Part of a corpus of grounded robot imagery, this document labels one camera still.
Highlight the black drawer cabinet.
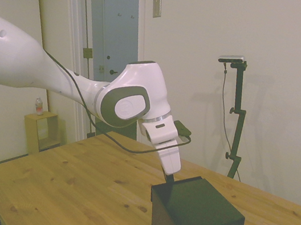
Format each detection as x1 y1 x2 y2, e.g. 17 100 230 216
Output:
144 169 251 225

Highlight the clear plastic bottle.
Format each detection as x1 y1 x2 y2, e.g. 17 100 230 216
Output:
33 96 46 117

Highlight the brass door hinge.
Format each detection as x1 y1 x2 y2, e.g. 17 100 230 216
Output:
82 47 95 60

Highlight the beige wall switch plate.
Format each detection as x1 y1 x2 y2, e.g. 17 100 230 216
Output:
150 0 164 20

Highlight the dark wrist camera box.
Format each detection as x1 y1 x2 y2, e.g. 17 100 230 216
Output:
171 119 194 139

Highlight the black camera stand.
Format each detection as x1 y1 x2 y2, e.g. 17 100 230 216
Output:
211 59 258 181

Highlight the silver exterior camera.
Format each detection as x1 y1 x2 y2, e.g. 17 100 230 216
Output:
217 51 248 67

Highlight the pale blue door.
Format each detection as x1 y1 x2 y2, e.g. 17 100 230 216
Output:
71 0 148 88

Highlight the light wooden cube shelf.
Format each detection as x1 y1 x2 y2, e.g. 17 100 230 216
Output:
18 107 66 159

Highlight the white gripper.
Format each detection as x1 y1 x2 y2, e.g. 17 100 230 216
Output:
130 110 190 186

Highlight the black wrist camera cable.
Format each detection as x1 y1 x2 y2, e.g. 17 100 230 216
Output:
28 48 204 163

